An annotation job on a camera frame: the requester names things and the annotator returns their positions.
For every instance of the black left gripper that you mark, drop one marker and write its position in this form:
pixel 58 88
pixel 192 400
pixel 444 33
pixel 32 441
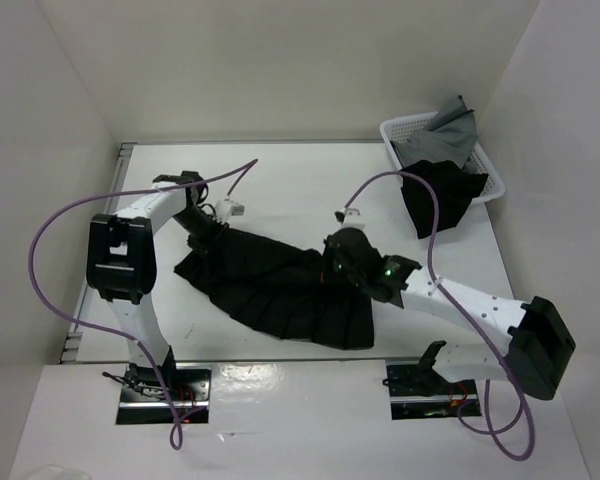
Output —
pixel 206 243

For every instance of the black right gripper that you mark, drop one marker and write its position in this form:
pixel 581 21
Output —
pixel 326 256

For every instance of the black pleated skirt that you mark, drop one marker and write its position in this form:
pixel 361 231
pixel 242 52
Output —
pixel 280 290

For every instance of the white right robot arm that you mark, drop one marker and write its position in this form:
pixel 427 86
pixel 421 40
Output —
pixel 525 341

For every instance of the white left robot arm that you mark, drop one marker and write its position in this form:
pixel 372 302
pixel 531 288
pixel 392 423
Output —
pixel 122 266

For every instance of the black skirt over basket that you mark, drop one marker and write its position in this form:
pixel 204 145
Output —
pixel 454 189

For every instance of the white plastic basket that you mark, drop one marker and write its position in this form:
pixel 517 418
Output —
pixel 400 129

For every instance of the grey skirt in basket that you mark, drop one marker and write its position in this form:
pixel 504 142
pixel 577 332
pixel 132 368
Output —
pixel 450 135

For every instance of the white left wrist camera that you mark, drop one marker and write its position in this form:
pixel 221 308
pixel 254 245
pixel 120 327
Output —
pixel 227 208

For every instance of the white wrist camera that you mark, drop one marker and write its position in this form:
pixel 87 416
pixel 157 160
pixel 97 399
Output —
pixel 227 208
pixel 350 218

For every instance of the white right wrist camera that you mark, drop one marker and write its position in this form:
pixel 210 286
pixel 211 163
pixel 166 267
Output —
pixel 350 218

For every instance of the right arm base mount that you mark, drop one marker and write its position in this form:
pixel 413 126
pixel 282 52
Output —
pixel 411 399

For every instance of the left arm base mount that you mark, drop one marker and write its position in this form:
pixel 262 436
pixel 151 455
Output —
pixel 144 403

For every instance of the aluminium table edge rail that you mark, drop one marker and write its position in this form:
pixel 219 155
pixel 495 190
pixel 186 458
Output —
pixel 96 250

